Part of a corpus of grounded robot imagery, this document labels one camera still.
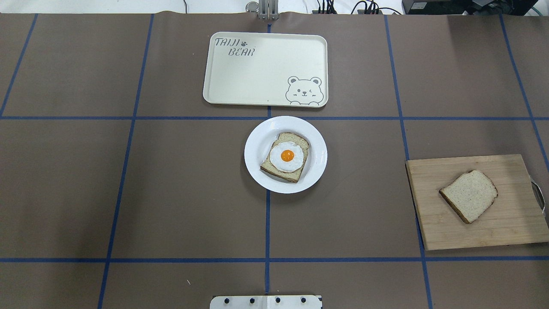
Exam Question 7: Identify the bread slice under egg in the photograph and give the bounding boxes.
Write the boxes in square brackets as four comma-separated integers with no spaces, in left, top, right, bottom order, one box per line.
[259,132,310,183]

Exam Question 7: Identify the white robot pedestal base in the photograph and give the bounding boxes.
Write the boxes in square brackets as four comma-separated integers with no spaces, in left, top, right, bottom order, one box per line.
[209,295,323,309]

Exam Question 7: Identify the white round plate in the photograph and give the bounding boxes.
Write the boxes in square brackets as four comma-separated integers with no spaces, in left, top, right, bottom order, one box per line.
[244,116,328,194]

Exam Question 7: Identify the cream bear serving tray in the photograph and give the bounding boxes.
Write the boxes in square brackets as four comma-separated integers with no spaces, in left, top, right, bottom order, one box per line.
[202,32,328,108]

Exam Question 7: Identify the bread slice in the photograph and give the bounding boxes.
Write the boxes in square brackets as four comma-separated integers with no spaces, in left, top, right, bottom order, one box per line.
[439,170,499,224]
[259,132,310,183]

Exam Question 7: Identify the aluminium frame post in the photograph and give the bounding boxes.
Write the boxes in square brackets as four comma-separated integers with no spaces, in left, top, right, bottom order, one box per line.
[257,0,280,20]

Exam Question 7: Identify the small metal cylinder weight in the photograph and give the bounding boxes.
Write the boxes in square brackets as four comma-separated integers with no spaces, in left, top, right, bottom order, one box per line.
[245,1,259,13]

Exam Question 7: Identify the wooden cutting board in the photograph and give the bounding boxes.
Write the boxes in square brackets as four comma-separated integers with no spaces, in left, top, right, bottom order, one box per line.
[406,154,548,251]

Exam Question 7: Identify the fried egg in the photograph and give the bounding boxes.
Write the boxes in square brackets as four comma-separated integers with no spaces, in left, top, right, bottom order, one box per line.
[268,141,305,173]

